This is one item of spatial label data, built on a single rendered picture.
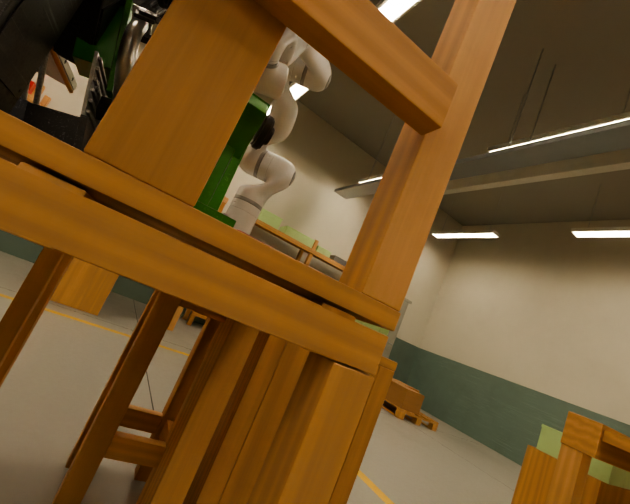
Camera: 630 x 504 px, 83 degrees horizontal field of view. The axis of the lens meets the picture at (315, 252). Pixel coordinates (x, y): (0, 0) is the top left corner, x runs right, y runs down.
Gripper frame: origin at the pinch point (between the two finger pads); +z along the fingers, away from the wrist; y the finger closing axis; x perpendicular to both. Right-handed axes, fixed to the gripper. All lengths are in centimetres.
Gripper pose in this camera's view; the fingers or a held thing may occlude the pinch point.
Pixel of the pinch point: (143, 26)
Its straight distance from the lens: 95.3
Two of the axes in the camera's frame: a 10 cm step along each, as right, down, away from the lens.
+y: 4.2, -7.0, -5.8
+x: 2.0, 6.9, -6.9
